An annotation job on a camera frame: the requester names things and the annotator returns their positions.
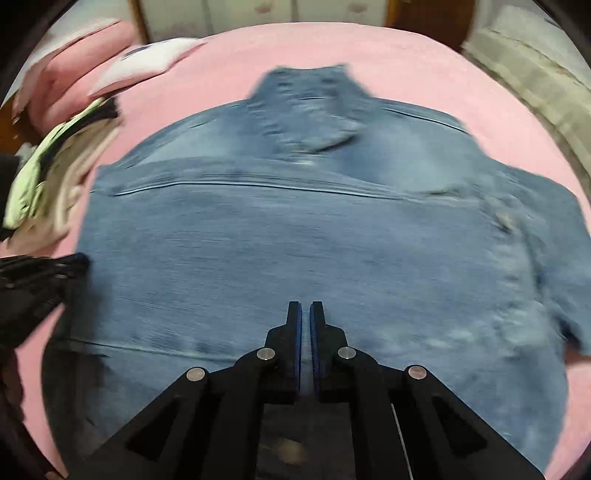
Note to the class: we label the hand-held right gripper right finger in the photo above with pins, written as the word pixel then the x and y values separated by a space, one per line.
pixel 315 337

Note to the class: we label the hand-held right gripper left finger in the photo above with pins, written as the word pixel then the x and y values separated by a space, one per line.
pixel 296 337

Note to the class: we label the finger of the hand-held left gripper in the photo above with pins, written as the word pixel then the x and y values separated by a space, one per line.
pixel 46 267

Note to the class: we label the blue denim jacket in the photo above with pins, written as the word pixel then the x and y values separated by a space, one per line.
pixel 277 230

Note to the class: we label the light green folded garment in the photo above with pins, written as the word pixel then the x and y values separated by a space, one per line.
pixel 27 189

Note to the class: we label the cream knit folded garment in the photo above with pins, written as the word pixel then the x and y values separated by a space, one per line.
pixel 69 184

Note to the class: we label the black folded garment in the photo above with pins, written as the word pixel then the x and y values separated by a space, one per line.
pixel 108 110

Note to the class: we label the pink quilted pillow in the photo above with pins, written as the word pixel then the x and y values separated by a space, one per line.
pixel 69 78

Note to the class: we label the white and pink pillow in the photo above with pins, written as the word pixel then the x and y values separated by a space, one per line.
pixel 138 64

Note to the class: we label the pink bed sheet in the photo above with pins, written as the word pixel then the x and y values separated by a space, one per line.
pixel 207 74

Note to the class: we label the white cabinet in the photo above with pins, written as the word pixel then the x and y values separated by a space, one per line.
pixel 258 14

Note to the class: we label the beige folded blanket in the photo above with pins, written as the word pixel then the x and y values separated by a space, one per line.
pixel 531 74

